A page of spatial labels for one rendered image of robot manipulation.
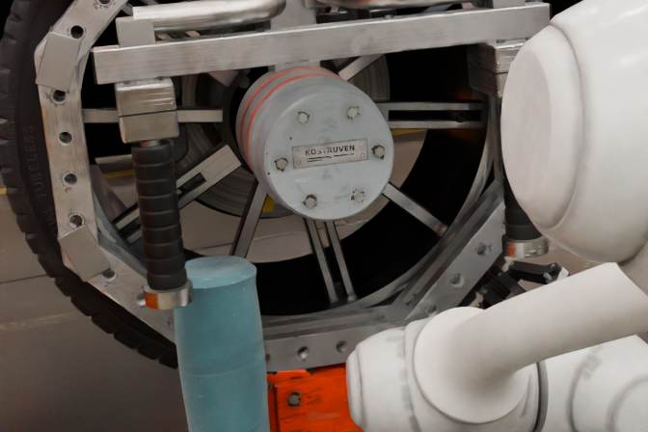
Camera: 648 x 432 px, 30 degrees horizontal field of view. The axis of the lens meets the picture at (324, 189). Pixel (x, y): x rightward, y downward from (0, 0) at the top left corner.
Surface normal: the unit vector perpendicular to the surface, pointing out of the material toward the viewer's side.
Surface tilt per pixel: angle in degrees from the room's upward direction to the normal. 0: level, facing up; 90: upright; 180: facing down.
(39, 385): 0
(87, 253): 90
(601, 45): 45
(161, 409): 0
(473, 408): 98
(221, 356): 90
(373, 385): 67
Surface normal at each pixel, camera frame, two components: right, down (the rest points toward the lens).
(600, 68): -0.35, -0.41
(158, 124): 0.19, 0.22
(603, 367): -0.42, -0.65
